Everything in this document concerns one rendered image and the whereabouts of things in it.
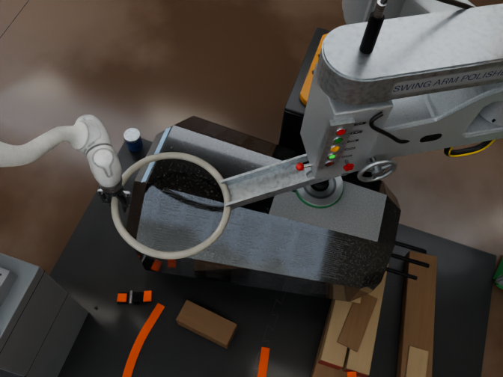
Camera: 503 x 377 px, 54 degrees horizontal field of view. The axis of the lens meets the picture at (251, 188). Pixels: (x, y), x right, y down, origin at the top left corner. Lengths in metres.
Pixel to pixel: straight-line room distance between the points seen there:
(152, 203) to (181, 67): 1.60
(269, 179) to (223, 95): 1.49
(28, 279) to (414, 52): 1.65
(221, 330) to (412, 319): 1.03
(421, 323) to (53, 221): 2.18
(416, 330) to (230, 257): 1.15
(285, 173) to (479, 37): 0.90
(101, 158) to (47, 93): 1.93
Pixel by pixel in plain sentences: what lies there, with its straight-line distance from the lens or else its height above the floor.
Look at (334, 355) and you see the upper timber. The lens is 2.64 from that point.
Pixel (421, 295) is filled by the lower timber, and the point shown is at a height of 0.09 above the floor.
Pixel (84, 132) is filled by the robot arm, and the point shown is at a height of 1.23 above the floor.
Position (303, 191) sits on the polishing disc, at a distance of 2.19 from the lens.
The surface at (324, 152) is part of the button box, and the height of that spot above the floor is 1.34.
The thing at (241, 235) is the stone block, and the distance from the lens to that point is 2.21.
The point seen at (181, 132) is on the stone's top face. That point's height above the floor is 0.80.
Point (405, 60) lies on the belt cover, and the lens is 1.55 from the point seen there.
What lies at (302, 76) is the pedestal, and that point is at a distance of 2.66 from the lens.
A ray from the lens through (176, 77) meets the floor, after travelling 3.61.
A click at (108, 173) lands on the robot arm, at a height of 1.19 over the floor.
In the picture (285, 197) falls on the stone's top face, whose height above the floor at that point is 0.80.
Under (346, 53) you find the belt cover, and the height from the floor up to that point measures 1.67.
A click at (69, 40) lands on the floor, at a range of 3.98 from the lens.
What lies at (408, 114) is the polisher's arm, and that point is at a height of 1.37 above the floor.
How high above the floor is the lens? 2.76
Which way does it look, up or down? 63 degrees down
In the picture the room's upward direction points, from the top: 5 degrees clockwise
